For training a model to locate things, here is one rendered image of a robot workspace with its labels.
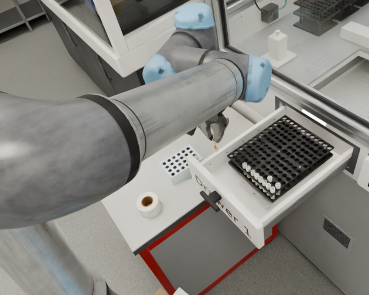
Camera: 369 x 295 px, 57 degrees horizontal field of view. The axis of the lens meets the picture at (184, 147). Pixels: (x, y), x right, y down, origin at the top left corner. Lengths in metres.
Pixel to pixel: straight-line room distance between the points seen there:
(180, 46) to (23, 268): 0.42
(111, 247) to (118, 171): 1.69
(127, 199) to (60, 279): 0.63
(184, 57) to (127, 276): 1.44
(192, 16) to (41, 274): 0.49
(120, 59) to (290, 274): 1.23
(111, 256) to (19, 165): 1.70
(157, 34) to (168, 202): 0.76
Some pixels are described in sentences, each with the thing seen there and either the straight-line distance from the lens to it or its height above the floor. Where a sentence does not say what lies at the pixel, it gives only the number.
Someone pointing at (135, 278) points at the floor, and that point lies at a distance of 1.85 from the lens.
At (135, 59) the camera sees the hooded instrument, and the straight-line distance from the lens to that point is 1.51.
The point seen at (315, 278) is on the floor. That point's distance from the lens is 1.75.
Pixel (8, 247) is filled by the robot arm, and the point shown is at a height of 1.32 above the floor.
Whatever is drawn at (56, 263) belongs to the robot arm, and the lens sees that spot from 0.50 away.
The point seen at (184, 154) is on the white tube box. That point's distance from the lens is 1.12.
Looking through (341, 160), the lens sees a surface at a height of 0.89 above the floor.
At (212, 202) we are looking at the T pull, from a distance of 0.86.
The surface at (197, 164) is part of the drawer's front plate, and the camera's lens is 0.91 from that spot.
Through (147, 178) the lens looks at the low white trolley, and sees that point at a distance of 1.15.
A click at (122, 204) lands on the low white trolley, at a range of 1.12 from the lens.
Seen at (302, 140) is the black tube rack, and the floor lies 0.90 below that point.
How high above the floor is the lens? 1.64
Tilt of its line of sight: 47 degrees down
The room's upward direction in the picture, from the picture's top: 18 degrees counter-clockwise
